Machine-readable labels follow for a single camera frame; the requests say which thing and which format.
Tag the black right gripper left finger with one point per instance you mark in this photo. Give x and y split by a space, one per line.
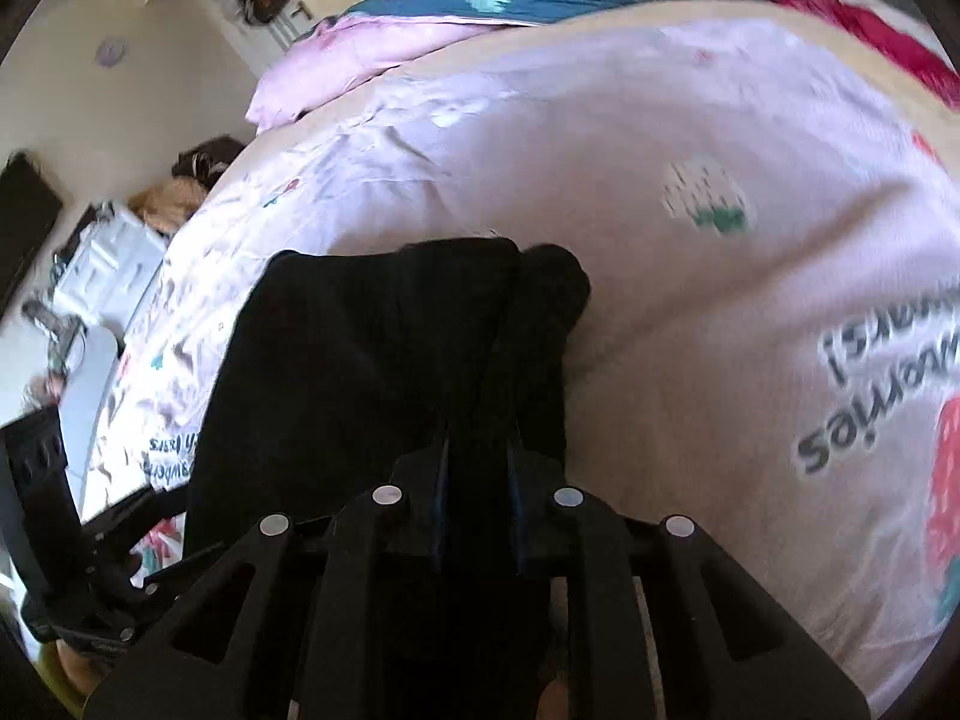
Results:
287 622

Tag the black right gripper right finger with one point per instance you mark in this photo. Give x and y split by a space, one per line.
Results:
650 620

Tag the black garment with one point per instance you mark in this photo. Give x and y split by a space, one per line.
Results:
340 366

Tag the beige clothes pile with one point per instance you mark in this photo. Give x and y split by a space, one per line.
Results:
167 206

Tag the white bedroom door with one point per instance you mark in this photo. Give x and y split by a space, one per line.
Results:
261 31

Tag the person's left hand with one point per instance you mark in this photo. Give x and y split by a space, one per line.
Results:
84 672

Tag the person's right hand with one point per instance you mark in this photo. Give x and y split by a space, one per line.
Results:
554 701

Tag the white desk with clutter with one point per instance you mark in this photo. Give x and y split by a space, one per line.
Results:
50 358

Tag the white drawer cabinet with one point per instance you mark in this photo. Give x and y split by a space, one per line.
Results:
114 264

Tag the lilac strawberry print sheet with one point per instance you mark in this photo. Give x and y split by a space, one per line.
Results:
770 228

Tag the black bag on floor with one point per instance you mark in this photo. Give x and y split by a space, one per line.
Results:
207 162

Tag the pink quilt lining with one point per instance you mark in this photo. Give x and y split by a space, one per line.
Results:
340 55

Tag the red floral pillow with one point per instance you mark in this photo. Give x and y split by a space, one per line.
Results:
897 45

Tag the black wall television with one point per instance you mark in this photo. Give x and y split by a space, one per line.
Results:
28 212

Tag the round purple wall clock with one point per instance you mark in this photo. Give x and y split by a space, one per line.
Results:
110 52

